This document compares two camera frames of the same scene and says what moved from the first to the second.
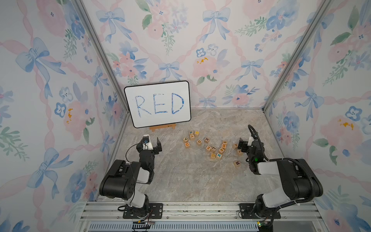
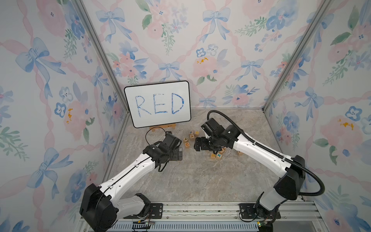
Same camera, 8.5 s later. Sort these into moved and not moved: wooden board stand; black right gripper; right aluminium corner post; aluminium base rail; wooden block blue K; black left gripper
Moved: black left gripper; black right gripper
Not moved: wooden board stand; right aluminium corner post; aluminium base rail; wooden block blue K
